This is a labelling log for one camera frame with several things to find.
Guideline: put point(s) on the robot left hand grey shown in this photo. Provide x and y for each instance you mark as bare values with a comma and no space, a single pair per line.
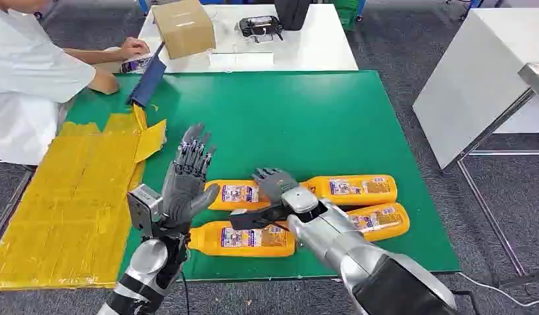
184,191

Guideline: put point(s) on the person's left hand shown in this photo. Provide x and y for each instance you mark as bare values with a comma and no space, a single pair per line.
133,48

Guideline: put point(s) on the robot right hand grey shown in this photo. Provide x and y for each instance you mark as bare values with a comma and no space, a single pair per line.
275,182

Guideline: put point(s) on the orange drink bottle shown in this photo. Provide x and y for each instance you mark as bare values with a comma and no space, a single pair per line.
243,239
238,193
352,188
382,221

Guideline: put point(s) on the robot left arm silver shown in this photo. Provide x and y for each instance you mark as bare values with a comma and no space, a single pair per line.
145,269

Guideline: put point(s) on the smartphone with lit screen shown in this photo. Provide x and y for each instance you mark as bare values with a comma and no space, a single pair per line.
136,65

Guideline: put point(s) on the blue folding tablet cover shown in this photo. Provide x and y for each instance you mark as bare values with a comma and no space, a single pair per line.
148,78

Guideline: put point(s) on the blue metal leg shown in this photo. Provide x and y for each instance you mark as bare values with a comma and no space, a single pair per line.
143,6
361,8

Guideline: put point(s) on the brown cardboard box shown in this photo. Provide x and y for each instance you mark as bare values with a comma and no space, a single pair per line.
184,28

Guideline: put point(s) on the green mat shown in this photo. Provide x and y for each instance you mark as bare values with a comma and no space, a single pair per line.
295,121

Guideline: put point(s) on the yellow sheet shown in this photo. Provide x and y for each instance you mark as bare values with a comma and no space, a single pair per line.
77,195

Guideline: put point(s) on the flat white box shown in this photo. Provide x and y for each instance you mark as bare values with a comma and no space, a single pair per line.
241,60

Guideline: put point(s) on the person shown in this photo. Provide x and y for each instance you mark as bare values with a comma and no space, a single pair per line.
25,69

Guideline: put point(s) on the black handheld controller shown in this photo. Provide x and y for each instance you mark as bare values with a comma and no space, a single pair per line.
260,27

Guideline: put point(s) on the black bag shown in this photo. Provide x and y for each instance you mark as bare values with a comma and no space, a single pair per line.
292,13

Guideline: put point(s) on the green crate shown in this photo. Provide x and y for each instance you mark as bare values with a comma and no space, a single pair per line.
346,15

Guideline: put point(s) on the white side table top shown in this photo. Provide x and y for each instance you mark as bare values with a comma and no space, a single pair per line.
482,74

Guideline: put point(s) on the blue leg with castor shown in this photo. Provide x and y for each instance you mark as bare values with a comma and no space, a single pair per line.
471,6

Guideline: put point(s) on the grey metal bench corner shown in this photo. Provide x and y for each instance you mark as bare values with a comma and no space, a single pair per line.
536,78

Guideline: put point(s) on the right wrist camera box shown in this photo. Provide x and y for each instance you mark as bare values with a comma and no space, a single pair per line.
256,217

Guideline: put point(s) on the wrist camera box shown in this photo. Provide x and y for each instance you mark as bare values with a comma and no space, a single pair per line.
256,217
143,208

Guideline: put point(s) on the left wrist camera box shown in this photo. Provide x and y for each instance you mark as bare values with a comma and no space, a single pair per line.
143,208

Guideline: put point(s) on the grey metal table rail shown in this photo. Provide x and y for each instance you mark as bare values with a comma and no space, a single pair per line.
10,208

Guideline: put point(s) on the steel side table frame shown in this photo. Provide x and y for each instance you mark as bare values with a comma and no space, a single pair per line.
491,217

